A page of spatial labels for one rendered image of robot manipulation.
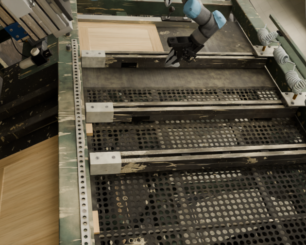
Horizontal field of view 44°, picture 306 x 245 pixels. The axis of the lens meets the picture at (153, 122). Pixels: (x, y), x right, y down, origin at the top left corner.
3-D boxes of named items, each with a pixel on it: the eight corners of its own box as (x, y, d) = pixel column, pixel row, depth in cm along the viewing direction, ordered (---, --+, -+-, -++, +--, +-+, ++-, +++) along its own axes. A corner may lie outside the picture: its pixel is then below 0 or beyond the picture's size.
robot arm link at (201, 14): (178, 4, 171) (195, 17, 177) (183, 16, 163) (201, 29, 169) (190, -9, 168) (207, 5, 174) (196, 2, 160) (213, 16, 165)
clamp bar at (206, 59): (80, 58, 210) (81, 19, 193) (274, 60, 236) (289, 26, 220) (81, 69, 203) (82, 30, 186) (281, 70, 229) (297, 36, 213)
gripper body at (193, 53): (188, 64, 185) (206, 48, 179) (176, 58, 179) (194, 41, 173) (184, 53, 189) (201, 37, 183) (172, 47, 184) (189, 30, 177)
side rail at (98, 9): (76, 8, 259) (76, -7, 251) (226, 14, 283) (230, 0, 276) (76, 12, 255) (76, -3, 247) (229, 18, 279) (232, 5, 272)
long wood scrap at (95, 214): (91, 212, 143) (91, 211, 142) (97, 212, 144) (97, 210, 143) (93, 234, 137) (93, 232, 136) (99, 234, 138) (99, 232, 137)
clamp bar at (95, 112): (84, 111, 181) (85, 70, 164) (305, 106, 208) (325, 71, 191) (86, 126, 174) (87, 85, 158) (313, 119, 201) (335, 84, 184)
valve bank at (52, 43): (10, 10, 225) (44, -8, 221) (25, 28, 235) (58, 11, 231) (2, 61, 191) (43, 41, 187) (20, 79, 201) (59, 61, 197)
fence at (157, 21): (77, 20, 237) (77, 14, 235) (219, 25, 259) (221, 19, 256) (77, 24, 234) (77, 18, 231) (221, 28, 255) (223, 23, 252)
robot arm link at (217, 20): (212, 5, 170) (225, 15, 174) (195, 22, 175) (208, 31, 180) (216, 14, 164) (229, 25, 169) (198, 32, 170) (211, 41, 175)
